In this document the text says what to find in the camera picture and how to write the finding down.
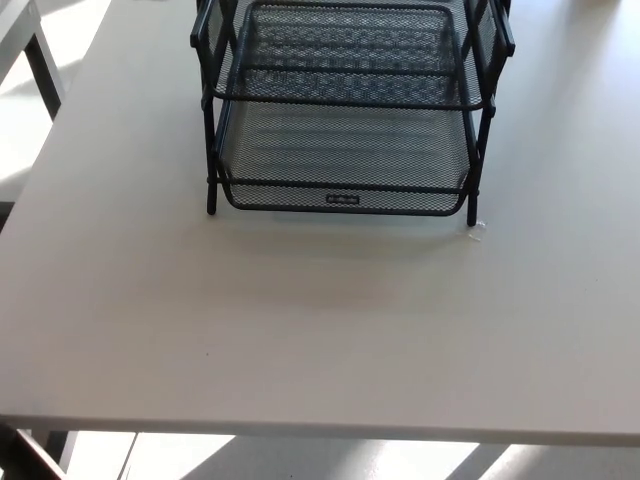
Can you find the wide black mesh tray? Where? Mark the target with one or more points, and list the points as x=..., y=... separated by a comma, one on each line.
x=350, y=100

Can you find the black mesh tray with label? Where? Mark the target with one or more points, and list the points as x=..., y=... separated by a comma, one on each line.
x=300, y=150

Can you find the clear tape piece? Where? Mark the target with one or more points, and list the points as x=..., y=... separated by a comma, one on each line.
x=476, y=231

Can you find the small black mesh tray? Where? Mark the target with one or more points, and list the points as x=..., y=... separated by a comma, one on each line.
x=350, y=35

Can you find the white side table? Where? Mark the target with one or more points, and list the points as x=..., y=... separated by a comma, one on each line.
x=47, y=75

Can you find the grey table leg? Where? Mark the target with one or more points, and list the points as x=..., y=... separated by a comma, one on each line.
x=60, y=447

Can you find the dark brown chair frame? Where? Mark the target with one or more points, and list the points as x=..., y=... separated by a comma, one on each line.
x=30, y=455

